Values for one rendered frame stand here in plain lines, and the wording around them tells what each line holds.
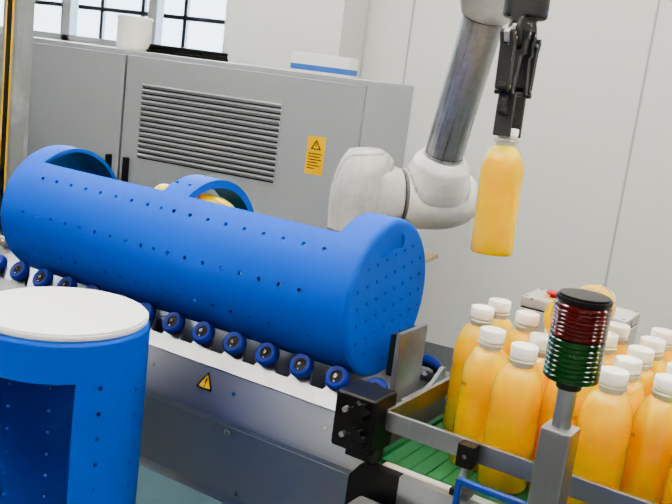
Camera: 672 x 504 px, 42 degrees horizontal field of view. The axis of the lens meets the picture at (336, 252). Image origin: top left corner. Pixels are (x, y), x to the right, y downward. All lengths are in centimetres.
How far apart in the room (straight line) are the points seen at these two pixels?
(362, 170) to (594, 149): 223
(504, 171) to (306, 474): 62
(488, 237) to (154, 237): 61
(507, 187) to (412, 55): 308
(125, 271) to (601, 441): 94
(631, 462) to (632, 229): 308
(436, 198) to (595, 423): 114
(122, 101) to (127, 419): 249
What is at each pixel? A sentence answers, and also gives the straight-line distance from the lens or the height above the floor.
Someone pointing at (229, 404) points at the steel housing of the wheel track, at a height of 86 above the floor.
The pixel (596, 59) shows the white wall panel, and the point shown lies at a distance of 435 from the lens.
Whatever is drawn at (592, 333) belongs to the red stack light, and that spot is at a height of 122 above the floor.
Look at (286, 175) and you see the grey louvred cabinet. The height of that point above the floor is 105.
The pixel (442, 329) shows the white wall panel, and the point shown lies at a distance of 462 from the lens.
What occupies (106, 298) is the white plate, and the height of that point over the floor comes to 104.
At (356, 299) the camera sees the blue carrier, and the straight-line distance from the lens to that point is 145.
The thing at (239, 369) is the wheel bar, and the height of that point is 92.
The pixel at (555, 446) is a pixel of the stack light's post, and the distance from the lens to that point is 107.
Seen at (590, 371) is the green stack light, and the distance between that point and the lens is 104.
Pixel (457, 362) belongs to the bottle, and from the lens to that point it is 150.
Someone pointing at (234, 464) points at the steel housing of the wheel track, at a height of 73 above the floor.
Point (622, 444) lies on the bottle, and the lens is 129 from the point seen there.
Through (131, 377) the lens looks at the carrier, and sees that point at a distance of 147.
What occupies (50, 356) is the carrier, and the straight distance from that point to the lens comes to 139.
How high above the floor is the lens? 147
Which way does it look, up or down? 12 degrees down
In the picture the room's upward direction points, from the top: 7 degrees clockwise
